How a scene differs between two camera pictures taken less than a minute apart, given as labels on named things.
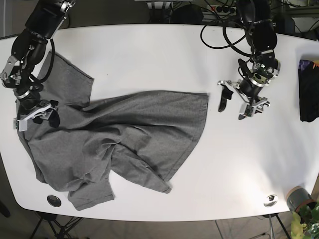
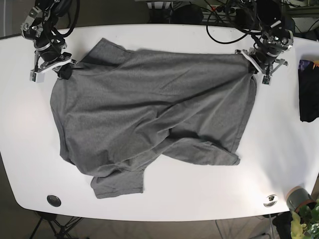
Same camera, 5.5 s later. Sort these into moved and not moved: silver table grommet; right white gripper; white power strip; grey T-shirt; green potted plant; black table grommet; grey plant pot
Moved: right white gripper; grey T-shirt
Not moved: white power strip; green potted plant; grey plant pot; black table grommet; silver table grommet
